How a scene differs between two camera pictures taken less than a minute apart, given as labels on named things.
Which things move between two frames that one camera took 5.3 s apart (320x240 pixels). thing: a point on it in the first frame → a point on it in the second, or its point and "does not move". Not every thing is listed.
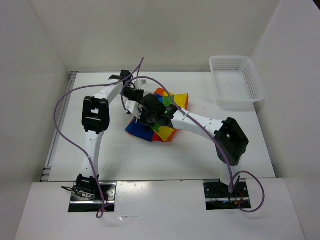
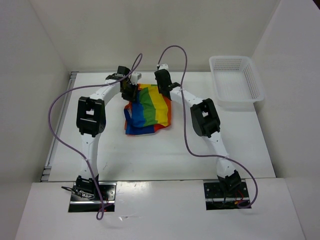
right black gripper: [141, 118] → [158, 87]
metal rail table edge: [47, 167] does not move
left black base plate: [79, 204] does not move
